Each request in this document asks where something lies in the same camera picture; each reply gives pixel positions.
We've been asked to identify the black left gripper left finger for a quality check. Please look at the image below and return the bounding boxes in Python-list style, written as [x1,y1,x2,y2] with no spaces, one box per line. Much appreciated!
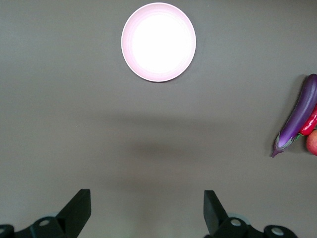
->
[0,189,92,238]

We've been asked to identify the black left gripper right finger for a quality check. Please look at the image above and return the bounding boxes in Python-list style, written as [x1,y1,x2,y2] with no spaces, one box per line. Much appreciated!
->
[203,190,297,238]

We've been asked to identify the red pomegranate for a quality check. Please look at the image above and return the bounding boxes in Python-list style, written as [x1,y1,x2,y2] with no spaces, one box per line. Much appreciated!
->
[306,129,317,156]

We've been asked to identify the red chili pepper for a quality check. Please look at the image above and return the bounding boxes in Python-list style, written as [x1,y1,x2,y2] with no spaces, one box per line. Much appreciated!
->
[297,104,317,136]

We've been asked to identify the purple eggplant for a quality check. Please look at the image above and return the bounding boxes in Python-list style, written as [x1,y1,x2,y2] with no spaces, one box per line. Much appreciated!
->
[270,73,317,158]

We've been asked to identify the pink round plate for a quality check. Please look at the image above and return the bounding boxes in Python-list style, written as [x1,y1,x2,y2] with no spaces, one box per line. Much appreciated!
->
[121,2,197,83]

